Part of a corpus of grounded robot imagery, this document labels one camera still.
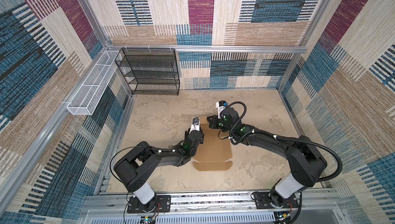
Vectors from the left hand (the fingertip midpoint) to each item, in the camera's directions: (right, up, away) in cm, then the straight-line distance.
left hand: (198, 125), depth 89 cm
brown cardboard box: (+10, -16, 0) cm, 19 cm away
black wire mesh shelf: (-35, +36, +22) cm, 54 cm away
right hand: (+5, +3, -3) cm, 7 cm away
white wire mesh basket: (-50, +14, -20) cm, 56 cm away
